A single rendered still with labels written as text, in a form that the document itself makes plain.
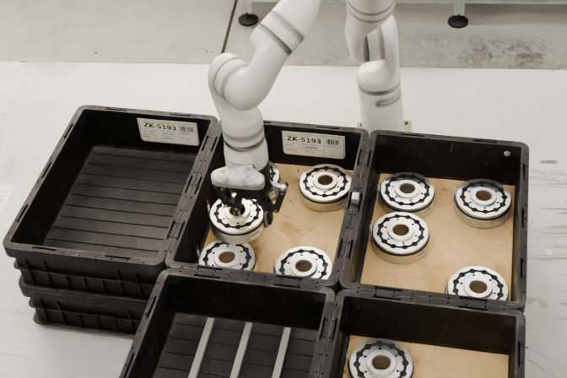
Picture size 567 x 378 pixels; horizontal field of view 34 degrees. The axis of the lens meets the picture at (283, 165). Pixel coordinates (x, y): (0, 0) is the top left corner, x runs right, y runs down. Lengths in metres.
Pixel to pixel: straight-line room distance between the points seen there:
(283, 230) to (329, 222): 0.09
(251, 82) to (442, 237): 0.51
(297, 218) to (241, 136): 0.30
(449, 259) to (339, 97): 0.68
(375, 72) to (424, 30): 1.76
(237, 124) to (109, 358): 0.53
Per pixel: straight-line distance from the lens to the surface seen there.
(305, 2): 1.49
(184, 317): 1.65
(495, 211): 1.77
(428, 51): 3.60
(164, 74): 2.38
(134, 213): 1.84
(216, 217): 1.72
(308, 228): 1.76
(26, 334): 1.87
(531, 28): 3.76
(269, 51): 1.47
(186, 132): 1.90
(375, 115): 2.00
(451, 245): 1.74
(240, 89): 1.46
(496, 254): 1.73
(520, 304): 1.54
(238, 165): 1.58
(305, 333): 1.61
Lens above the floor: 2.11
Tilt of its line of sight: 43 degrees down
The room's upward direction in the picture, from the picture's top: 5 degrees counter-clockwise
